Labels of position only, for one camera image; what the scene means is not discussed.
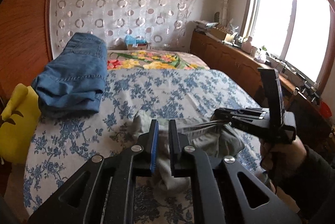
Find window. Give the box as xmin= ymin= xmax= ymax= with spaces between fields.
xmin=241 ymin=0 xmax=335 ymax=99

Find small cardboard box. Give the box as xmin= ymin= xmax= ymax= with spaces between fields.
xmin=127 ymin=42 xmax=152 ymax=51

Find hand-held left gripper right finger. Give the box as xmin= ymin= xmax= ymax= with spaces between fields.
xmin=169 ymin=119 xmax=301 ymax=224

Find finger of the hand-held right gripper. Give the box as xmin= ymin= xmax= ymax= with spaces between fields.
xmin=178 ymin=107 xmax=268 ymax=137
xmin=258 ymin=68 xmax=285 ymax=133

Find open cardboard box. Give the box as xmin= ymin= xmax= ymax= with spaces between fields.
xmin=209 ymin=27 xmax=229 ymax=40

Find beige pump bottle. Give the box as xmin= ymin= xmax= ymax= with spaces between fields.
xmin=242 ymin=37 xmax=253 ymax=53

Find brown wooden wardrobe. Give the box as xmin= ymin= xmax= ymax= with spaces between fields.
xmin=0 ymin=0 xmax=59 ymax=99

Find stack of papers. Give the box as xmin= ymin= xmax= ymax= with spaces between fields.
xmin=194 ymin=20 xmax=219 ymax=31

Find person's right hand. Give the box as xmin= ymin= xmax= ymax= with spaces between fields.
xmin=260 ymin=139 xmax=307 ymax=183

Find blue floral bed sheet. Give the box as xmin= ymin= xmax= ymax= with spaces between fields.
xmin=23 ymin=68 xmax=265 ymax=224

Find red container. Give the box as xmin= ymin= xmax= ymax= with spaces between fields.
xmin=321 ymin=101 xmax=332 ymax=117

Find grey pants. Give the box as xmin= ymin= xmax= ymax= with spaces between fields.
xmin=132 ymin=113 xmax=245 ymax=192

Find long wooden cabinet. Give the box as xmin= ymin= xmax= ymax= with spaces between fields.
xmin=190 ymin=30 xmax=335 ymax=146

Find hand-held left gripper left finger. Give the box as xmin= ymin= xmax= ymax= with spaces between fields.
xmin=27 ymin=119 xmax=160 ymax=224

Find circle pattern sheer curtain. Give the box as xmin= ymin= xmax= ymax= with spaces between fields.
xmin=50 ymin=0 xmax=197 ymax=52

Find yellow plush pillow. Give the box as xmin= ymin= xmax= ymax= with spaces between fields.
xmin=0 ymin=83 xmax=42 ymax=165

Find person's right forearm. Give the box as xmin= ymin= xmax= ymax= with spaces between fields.
xmin=269 ymin=145 xmax=335 ymax=224

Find folded blue jeans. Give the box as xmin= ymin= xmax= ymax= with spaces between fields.
xmin=31 ymin=32 xmax=108 ymax=120

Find flower print bedspread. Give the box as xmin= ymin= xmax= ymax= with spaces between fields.
xmin=106 ymin=50 xmax=210 ymax=71

